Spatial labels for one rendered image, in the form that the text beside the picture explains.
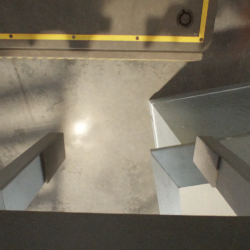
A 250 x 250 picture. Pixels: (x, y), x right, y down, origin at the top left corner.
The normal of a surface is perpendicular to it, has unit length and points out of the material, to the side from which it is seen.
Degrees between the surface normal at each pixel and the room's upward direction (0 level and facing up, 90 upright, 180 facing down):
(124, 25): 0
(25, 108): 0
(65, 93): 0
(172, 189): 68
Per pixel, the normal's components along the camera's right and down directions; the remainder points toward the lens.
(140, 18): -0.01, 0.29
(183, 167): -0.18, -0.75
